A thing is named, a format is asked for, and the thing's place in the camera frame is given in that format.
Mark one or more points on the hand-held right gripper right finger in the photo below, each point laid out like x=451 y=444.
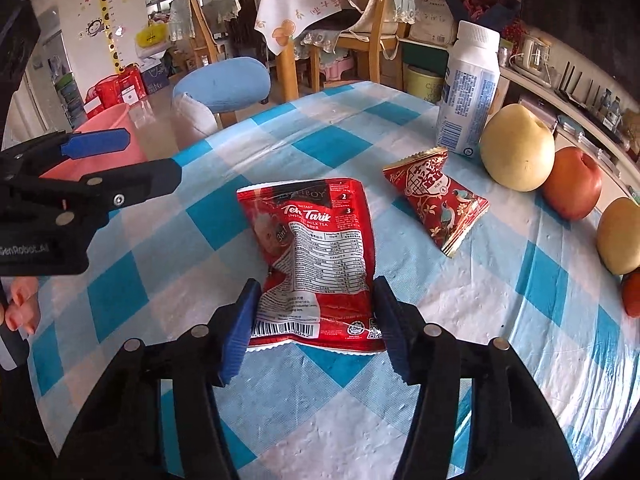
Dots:
x=395 y=330

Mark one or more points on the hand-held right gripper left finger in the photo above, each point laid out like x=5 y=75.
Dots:
x=240 y=330

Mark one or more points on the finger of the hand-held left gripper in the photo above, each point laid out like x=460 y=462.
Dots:
x=97 y=142
x=145 y=177

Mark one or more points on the pink plastic bin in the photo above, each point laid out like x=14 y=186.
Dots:
x=117 y=120

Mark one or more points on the red milk tea packet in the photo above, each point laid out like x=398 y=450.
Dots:
x=310 y=240

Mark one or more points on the person's left hand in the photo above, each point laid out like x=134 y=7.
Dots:
x=22 y=305

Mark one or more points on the red gift box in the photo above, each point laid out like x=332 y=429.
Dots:
x=117 y=87

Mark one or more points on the grey white pillow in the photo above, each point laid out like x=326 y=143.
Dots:
x=192 y=120

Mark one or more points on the dark blue paper bag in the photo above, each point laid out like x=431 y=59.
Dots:
x=156 y=79

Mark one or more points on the blue white checkered tablecloth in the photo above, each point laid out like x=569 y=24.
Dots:
x=320 y=400

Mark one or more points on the yellow shopping bag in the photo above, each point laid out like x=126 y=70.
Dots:
x=151 y=36

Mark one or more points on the blue round cushion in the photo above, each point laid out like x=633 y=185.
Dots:
x=225 y=82

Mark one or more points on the giraffe height chart sticker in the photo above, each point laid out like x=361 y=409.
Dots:
x=107 y=15

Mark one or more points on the red triangular patterned packet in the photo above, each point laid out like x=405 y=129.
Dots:
x=440 y=200

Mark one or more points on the light wooden chair lace cover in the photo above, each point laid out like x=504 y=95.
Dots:
x=205 y=30

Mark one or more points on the dark wooden chair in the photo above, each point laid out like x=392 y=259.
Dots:
x=250 y=15

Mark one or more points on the small yellow pear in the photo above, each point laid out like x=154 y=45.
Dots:
x=517 y=147

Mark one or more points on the pink plastic stool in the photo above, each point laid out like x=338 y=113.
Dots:
x=336 y=67

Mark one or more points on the white orange-print table cloth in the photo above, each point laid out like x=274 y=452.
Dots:
x=295 y=10

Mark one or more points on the red apple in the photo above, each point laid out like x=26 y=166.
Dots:
x=572 y=185

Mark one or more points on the orange with green leaf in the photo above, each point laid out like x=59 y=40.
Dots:
x=632 y=292

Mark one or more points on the large yellow pear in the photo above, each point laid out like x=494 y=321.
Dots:
x=620 y=237

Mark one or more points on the white blue milk bottle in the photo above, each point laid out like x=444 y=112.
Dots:
x=467 y=95

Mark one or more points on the pale green bucket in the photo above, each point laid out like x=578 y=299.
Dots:
x=422 y=85

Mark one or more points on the light wooden chair cream cushion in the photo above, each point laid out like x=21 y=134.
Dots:
x=372 y=55

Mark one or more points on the cream tv cabinet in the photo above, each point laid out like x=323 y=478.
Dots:
x=614 y=180

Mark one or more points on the cream apron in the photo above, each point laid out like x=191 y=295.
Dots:
x=365 y=10

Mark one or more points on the dark green storage box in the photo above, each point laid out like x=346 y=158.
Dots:
x=425 y=52

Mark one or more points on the black wifi router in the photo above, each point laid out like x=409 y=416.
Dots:
x=577 y=90

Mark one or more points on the small water bottle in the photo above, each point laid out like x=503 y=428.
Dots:
x=616 y=110
x=604 y=105

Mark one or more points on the white glass electric kettle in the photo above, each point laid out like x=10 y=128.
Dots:
x=532 y=55

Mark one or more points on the white printed sack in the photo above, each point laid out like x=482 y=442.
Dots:
x=437 y=20

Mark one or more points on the dark blue wrapped bouquet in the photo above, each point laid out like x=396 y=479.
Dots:
x=475 y=0

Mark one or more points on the black television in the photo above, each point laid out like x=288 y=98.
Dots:
x=565 y=0

